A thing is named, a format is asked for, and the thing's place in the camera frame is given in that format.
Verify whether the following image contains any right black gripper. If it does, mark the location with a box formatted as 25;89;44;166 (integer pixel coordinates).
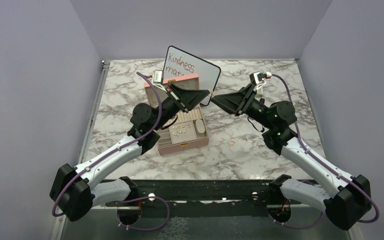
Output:
210;83;275;130

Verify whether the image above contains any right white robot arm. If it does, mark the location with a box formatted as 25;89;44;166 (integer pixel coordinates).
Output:
211;84;372;230

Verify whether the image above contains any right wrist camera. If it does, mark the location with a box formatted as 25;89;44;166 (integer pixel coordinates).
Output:
249;71;273;96

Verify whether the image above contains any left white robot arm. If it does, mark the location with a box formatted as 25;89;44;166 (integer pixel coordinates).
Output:
49;83;211;222

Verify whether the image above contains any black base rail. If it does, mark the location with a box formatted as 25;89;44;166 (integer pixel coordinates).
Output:
105;179;299;218

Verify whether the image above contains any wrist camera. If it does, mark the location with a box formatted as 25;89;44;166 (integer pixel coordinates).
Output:
249;71;273;96
151;69;164;89

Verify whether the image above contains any small whiteboard with writing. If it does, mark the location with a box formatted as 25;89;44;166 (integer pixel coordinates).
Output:
162;45;222;91

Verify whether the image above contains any beige oval cushion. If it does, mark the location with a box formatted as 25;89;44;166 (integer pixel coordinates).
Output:
195;119;206;138

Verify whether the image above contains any pink jewelry box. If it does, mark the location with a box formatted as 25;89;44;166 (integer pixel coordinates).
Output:
144;74;209;156

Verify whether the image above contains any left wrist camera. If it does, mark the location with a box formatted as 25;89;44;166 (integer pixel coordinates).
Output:
151;69;164;89

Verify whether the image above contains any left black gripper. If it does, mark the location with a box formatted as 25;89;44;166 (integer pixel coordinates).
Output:
151;83;210;132

